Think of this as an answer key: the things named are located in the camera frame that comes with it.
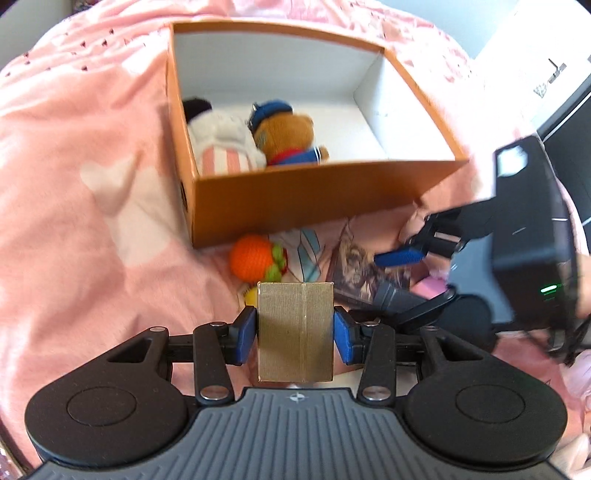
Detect white door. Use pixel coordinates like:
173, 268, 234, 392
473, 0, 591, 121

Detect white plush toy pink stripes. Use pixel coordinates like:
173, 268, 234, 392
182, 97, 267, 176

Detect dark cabinet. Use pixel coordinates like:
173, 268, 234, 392
536, 83, 591, 155

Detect orange crochet fruit toy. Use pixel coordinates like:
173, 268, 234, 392
229, 234, 289, 282

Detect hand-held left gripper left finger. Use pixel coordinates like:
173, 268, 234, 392
106, 307, 257, 403

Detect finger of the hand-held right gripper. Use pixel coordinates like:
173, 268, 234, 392
397, 288, 463, 335
374, 198, 498, 269

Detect small gold box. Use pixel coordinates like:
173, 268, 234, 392
256, 281, 335, 383

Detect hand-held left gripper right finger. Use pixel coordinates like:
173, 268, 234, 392
332, 308, 485, 403

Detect orange cardboard box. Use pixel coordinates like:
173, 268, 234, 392
165, 21, 471, 250

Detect pink blanket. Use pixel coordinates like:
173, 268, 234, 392
0, 0, 591, 480

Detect brown teddy bear blue hat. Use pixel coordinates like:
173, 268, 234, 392
249, 102, 331, 168

